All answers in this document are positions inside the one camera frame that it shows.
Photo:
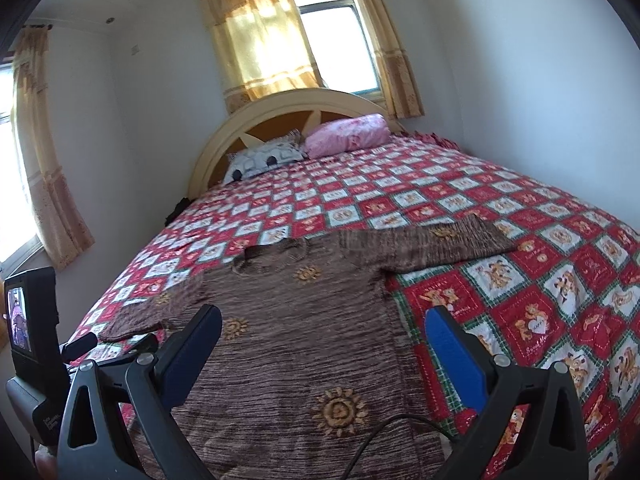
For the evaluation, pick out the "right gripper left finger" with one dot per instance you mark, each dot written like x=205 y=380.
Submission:
x=177 y=367

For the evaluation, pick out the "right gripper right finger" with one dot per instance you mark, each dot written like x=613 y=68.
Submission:
x=552 y=441

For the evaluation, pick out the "brown knitted sweater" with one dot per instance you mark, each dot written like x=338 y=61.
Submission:
x=314 y=375

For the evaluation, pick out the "side window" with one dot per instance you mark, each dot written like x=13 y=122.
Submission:
x=19 y=238

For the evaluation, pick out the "yellow side window curtain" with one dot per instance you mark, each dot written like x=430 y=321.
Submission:
x=61 y=229

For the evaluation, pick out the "red checkered bear bedspread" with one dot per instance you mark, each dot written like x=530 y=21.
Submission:
x=568 y=290

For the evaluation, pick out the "black item beside bed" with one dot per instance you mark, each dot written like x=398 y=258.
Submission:
x=178 y=209

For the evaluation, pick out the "grey white patterned pillow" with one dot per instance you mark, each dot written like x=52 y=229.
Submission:
x=271 y=155

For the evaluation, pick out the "cream arched wooden headboard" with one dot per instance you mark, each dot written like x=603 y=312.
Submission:
x=272 y=116

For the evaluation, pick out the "pink pillow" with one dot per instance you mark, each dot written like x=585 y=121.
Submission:
x=347 y=135

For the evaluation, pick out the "yellow curtain right of headboard window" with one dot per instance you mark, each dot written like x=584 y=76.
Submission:
x=399 y=89

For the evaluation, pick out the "yellow curtain of headboard window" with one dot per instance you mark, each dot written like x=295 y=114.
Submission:
x=399 y=89
x=261 y=48

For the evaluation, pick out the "yellow curtain left of headboard window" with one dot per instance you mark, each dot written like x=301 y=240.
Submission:
x=261 y=48

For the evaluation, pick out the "headboard window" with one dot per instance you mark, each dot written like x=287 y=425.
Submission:
x=340 y=45

